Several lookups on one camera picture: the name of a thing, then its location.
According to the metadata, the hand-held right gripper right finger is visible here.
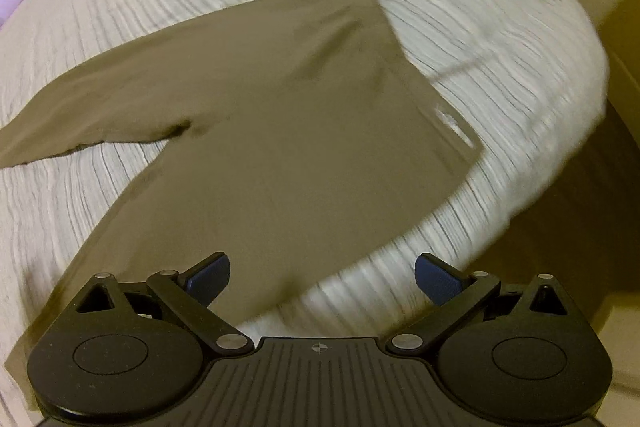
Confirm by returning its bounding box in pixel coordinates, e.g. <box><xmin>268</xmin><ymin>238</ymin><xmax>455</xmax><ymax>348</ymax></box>
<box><xmin>385</xmin><ymin>253</ymin><xmax>568</xmax><ymax>353</ymax></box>

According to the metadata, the khaki long-sleeved shirt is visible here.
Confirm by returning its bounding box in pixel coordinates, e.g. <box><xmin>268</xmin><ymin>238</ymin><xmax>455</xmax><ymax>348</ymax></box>
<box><xmin>0</xmin><ymin>0</ymin><xmax>485</xmax><ymax>375</ymax></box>

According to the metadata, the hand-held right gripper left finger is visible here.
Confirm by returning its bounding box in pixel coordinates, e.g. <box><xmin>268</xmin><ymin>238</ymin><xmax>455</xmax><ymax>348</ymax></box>
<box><xmin>75</xmin><ymin>252</ymin><xmax>251</xmax><ymax>354</ymax></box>

